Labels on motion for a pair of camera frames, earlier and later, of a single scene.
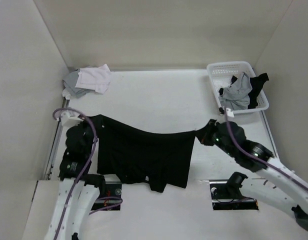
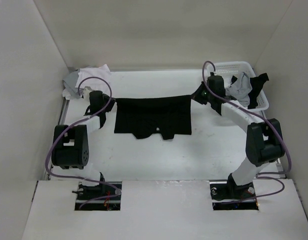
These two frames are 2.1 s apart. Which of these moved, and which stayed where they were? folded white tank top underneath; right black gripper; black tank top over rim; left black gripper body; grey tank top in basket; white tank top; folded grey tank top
Moved: left black gripper body; right black gripper
Stayed: grey tank top in basket; folded grey tank top; folded white tank top underneath; black tank top over rim; white tank top
